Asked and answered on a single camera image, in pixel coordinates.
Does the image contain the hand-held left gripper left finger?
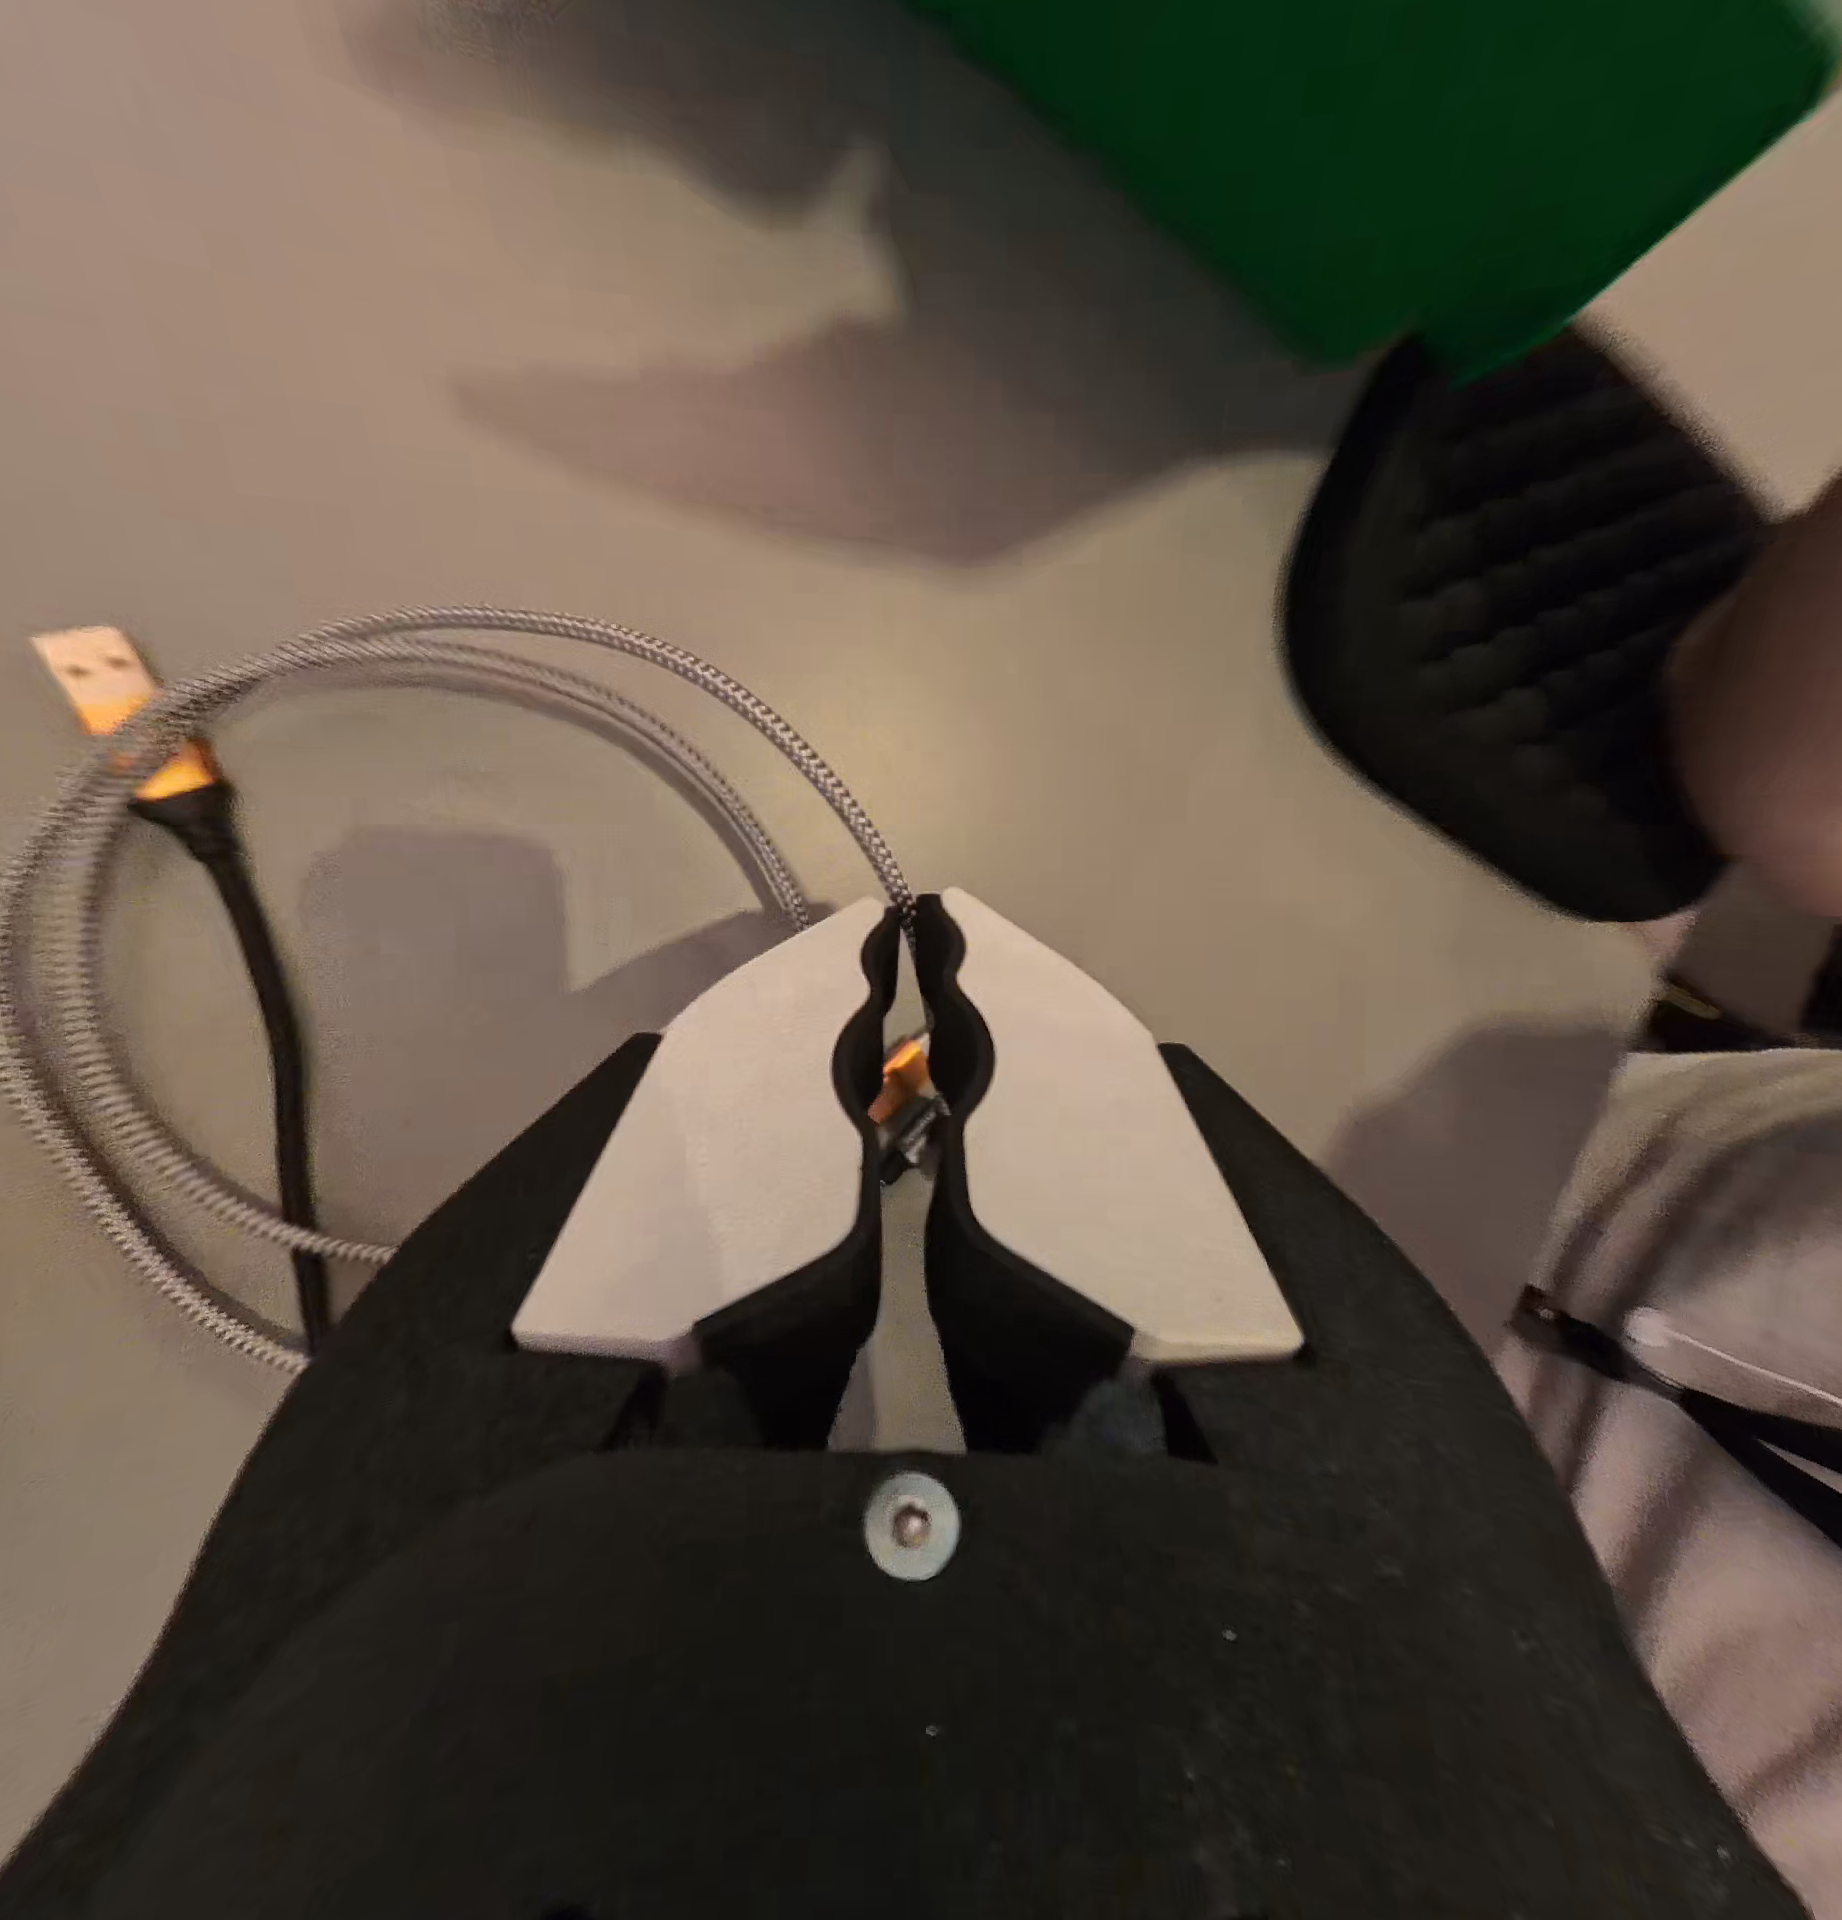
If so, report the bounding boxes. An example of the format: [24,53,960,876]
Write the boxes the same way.
[516,904,888,1450]

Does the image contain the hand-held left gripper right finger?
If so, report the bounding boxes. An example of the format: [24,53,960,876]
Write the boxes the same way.
[908,890,1302,1457]

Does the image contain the grey braided usb cable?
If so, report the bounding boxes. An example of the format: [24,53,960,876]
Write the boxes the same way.
[0,608,959,1374]

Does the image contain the person's right forearm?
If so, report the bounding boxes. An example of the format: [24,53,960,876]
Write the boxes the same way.
[1661,433,1842,910]

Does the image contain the person's grey sweatshirt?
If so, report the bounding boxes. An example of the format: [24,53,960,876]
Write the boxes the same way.
[1492,904,1842,1920]

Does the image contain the green plastic bin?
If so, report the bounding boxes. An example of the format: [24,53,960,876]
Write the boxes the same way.
[893,0,1842,386]

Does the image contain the black usb cable orange plug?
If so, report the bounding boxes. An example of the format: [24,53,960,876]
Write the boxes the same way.
[29,622,343,1348]

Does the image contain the black drawstring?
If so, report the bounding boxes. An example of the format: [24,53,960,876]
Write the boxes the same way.
[1518,1284,1842,1580]

